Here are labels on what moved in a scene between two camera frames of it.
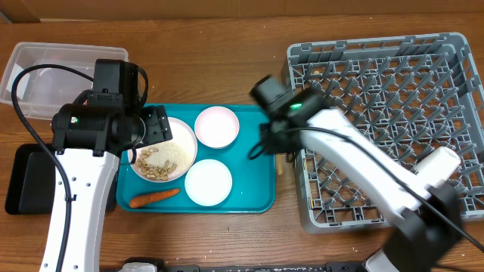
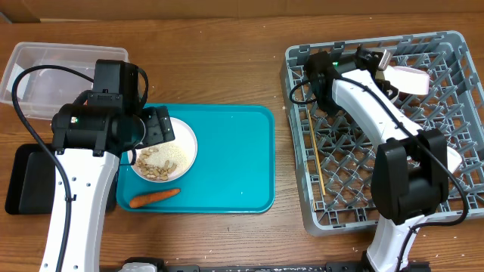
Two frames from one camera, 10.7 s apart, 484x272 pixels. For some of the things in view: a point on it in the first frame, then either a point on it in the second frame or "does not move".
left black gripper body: x=156 y=127 does not move
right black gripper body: x=280 y=142 -> x=383 y=85
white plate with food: x=165 y=160 does not move
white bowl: x=216 y=127 -> x=407 y=80
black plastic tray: x=31 y=181 does not move
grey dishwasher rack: x=409 y=94 does not move
